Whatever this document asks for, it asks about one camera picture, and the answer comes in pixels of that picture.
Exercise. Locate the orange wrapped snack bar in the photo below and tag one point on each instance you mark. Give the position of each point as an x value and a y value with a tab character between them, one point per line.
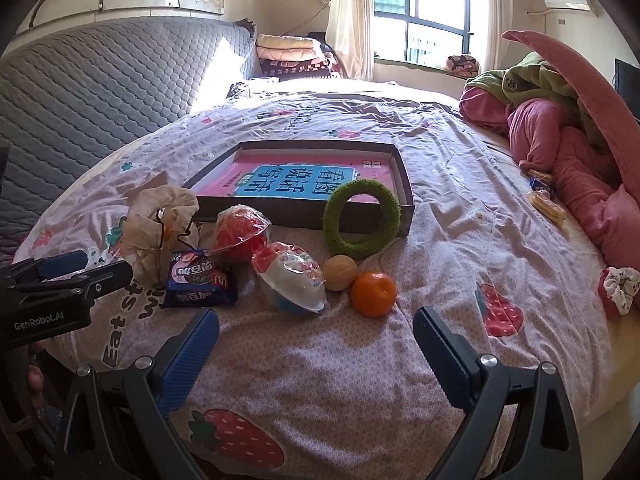
548	179

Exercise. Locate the small blue snack packet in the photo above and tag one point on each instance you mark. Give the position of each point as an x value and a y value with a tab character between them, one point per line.
538	185

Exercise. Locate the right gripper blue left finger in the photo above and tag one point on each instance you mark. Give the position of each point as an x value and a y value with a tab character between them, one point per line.
181	359

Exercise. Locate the tan walnut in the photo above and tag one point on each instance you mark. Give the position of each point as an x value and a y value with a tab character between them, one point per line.
339	271

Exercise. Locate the blue Oreo snack packet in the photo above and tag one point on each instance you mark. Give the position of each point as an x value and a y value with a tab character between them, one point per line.
197	280

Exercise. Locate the floral cushion on windowsill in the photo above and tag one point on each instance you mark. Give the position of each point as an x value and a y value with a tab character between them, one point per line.
465	66

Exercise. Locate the person's left hand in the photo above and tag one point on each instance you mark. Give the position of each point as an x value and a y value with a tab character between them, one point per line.
35	378

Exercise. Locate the cream left curtain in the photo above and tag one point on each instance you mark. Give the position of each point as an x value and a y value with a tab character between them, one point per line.
349	33

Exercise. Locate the cream right curtain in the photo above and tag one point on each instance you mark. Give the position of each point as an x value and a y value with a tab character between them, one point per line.
498	19

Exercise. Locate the white red scrunchie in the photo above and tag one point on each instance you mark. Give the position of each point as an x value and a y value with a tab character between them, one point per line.
617	289

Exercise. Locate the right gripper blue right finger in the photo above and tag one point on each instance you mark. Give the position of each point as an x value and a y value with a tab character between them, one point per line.
451	358

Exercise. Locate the stack of folded blankets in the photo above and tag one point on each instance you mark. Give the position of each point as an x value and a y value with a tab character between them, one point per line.
291	57

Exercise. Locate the pink crumpled duvet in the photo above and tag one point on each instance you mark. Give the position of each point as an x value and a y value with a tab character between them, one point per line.
544	136

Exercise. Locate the dark framed window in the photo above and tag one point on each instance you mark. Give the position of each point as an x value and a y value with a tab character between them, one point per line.
421	32

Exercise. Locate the pink and blue book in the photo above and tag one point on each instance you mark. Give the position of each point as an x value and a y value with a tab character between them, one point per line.
279	175

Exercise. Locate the pink curved pillow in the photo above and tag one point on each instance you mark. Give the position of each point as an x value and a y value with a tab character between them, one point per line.
607	109

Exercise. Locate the yellow wrapped biscuit packet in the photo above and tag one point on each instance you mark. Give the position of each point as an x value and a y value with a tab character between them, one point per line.
542	201

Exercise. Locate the black television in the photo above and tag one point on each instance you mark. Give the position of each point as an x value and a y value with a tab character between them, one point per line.
627	85

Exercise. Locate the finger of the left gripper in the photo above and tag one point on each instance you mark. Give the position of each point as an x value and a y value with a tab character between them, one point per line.
38	270
96	283

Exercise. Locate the beige mesh drawstring pouch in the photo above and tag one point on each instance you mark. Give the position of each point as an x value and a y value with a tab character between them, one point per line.
158	223

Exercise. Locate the green blanket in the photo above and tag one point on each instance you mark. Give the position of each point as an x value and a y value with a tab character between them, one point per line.
534	78

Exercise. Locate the grey quilted headboard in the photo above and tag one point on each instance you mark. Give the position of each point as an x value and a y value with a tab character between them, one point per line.
70	99

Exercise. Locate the white blue bowl toy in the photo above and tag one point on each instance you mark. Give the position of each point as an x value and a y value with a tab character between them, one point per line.
291	279

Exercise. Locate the red bowl toy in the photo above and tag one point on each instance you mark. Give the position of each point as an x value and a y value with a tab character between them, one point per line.
239	232

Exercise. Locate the orange tangerine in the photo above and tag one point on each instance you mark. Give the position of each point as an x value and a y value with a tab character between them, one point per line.
373	294

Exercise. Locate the cream curtain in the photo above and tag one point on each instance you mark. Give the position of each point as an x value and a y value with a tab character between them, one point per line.
498	19
349	33

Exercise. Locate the shallow grey cardboard box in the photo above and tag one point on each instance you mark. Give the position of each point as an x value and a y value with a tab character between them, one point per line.
304	214

